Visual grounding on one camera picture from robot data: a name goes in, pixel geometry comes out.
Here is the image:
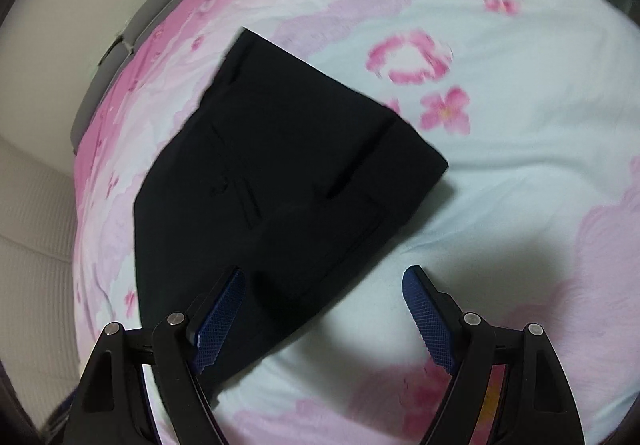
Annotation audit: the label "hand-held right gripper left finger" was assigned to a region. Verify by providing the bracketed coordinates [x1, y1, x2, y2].
[62, 265, 247, 445]

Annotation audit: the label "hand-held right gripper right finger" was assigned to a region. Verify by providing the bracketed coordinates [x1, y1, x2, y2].
[402, 264, 584, 445]

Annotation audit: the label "black pants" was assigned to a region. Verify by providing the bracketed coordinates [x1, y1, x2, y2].
[132, 26, 450, 410]

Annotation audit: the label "pink floral bed sheet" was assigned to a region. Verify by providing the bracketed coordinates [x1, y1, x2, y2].
[70, 0, 640, 445]

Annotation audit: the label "grey headboard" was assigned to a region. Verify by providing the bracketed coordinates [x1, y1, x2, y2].
[70, 0, 262, 157]

